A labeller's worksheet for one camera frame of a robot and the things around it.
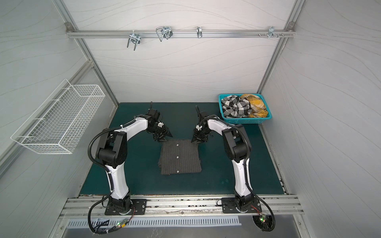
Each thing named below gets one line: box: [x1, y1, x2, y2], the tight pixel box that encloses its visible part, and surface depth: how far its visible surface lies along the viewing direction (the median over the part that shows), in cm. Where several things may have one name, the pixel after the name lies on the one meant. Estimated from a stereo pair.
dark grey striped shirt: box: [157, 139, 202, 175], surface depth 90 cm
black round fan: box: [252, 214, 276, 232], surface depth 73 cm
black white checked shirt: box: [221, 94, 252, 119], surface depth 107 cm
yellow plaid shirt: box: [240, 93, 268, 119], surface depth 106 cm
